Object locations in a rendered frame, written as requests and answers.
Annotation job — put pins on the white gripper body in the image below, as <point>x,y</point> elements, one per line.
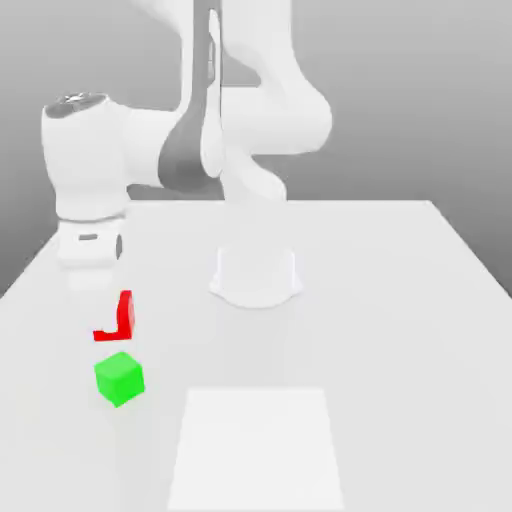
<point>91,279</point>

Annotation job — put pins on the small red cube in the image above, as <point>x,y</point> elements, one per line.
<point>124,320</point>

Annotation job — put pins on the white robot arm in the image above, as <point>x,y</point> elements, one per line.
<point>86,160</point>

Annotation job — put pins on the small green cube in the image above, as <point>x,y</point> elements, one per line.
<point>119,379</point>

